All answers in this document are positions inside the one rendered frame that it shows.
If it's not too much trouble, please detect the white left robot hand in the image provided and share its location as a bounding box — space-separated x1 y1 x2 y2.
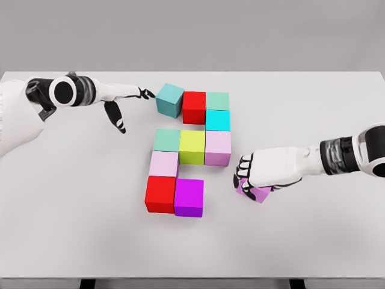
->
100 82 157 134

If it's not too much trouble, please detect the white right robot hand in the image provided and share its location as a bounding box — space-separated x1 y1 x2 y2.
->
233 146 304 202

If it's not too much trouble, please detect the orchid pink cube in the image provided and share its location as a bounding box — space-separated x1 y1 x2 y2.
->
235 177 273 205

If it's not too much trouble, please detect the teal cube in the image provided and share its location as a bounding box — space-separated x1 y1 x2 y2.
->
155 82 185 119

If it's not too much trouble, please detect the lilac cube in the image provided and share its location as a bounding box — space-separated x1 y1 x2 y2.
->
205 130 232 167

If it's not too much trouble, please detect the mint green cube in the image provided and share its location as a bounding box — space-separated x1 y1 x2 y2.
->
206 92 231 111
152 128 182 152

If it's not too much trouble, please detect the cyan cube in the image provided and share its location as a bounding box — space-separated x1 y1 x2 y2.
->
205 110 231 132

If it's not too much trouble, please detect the red cube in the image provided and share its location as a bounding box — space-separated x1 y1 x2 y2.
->
182 91 207 125
144 176 177 214

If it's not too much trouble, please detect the yellow-green cube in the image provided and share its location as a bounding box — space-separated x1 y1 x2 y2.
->
179 129 206 166

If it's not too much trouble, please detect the pale pink cube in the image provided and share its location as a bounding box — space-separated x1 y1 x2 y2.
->
148 151 180 178

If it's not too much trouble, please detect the magenta cube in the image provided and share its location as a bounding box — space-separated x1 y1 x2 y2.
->
173 178 205 218

